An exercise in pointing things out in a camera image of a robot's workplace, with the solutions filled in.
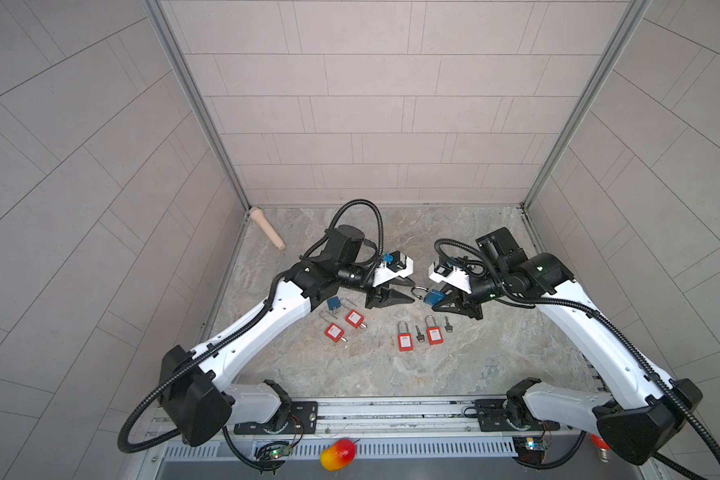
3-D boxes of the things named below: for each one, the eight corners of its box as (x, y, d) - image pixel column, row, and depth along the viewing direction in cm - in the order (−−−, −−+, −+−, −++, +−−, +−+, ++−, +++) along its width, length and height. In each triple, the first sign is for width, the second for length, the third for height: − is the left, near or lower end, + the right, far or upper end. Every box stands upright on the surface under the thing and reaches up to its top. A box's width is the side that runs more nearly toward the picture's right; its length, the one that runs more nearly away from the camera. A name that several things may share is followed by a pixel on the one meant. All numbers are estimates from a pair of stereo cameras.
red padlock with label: (398, 351, 84) (398, 348, 82) (396, 323, 89) (397, 320, 87) (413, 351, 84) (414, 348, 82) (411, 323, 89) (412, 320, 87)
